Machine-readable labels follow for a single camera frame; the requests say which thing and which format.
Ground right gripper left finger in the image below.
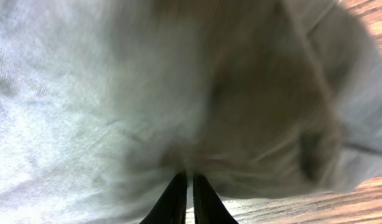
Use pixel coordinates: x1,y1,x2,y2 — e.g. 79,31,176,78
140,173,188,224

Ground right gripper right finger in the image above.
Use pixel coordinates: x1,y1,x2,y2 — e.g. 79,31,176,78
193,174,238,224

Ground grey shorts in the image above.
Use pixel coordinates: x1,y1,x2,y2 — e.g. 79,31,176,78
0,1,382,223

